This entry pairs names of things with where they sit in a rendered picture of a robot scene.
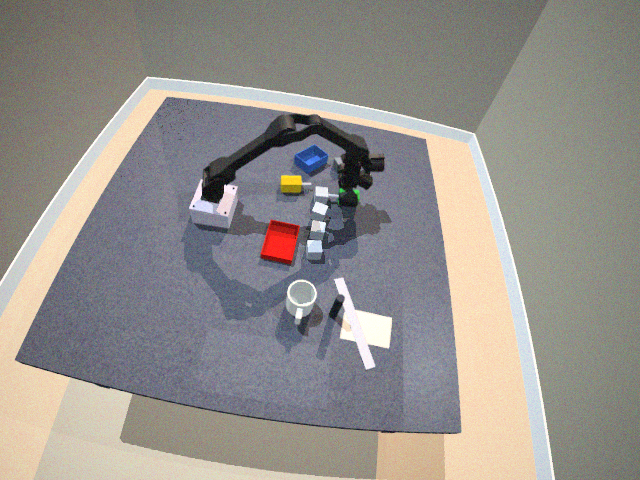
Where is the red tray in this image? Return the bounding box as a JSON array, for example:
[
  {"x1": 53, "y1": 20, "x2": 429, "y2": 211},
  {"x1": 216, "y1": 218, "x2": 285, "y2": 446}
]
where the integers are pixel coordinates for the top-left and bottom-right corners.
[{"x1": 261, "y1": 220, "x2": 300, "y2": 264}]

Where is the blue tray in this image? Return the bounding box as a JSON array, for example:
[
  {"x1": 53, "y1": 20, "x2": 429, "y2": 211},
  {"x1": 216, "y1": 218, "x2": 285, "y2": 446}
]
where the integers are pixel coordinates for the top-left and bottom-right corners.
[{"x1": 293, "y1": 144, "x2": 329, "y2": 174}]

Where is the white flat bar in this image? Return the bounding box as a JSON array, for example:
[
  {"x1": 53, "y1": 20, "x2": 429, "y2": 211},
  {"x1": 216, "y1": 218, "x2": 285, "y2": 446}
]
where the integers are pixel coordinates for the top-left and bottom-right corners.
[{"x1": 334, "y1": 278, "x2": 375, "y2": 369}]

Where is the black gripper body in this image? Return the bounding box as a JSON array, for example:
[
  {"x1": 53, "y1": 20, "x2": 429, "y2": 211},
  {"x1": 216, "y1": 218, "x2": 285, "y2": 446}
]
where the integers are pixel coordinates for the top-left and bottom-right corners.
[{"x1": 337, "y1": 163, "x2": 359, "y2": 207}]

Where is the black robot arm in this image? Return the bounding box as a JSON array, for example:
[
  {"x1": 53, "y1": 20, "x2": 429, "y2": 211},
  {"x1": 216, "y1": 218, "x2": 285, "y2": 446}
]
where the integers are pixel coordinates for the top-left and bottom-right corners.
[{"x1": 200, "y1": 114, "x2": 385, "y2": 204}]

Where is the yellow block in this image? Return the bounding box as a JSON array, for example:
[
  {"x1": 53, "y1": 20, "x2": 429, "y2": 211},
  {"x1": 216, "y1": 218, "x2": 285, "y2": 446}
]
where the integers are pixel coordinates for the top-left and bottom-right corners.
[{"x1": 280, "y1": 176, "x2": 311, "y2": 192}]

